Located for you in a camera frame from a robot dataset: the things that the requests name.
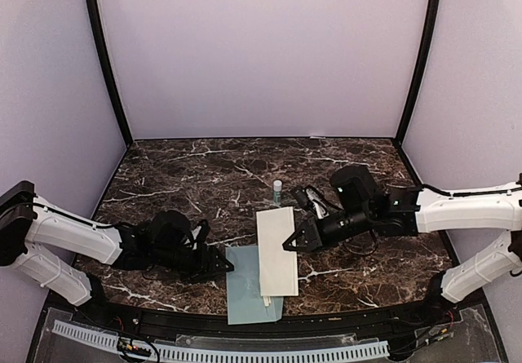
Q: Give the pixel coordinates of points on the light blue paper envelope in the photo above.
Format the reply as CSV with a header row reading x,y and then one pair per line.
x,y
244,301

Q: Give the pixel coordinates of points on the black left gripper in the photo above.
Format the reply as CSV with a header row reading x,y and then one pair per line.
x,y
208,267

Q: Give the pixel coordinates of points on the black left corner frame post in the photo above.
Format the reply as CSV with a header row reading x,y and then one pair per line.
x,y
97,31

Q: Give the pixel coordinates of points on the white slotted cable duct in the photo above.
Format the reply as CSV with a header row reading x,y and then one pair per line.
x,y
163,352

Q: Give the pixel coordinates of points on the spare gray paper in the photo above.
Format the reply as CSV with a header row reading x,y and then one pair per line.
x,y
278,268

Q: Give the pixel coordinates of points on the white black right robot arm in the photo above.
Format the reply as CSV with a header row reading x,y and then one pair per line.
x,y
407,212

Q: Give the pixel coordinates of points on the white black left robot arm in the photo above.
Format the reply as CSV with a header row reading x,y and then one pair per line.
x,y
30,225

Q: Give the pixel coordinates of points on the black corner frame post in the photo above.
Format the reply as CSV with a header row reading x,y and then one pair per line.
x,y
97,31
428,29

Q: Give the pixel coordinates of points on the black right corner frame post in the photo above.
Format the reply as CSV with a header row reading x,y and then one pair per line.
x,y
428,29

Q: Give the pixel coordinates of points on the black front table rail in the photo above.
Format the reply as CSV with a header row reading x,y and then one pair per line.
x,y
161,314

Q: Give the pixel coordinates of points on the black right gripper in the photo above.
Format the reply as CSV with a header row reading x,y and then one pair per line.
x,y
313,234

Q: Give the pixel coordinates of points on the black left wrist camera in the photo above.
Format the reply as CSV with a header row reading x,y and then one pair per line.
x,y
199,234

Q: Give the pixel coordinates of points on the beige lined letter paper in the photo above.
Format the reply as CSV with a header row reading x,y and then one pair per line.
x,y
267,301

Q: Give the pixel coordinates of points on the white green glue stick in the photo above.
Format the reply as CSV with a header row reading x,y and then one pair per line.
x,y
277,191

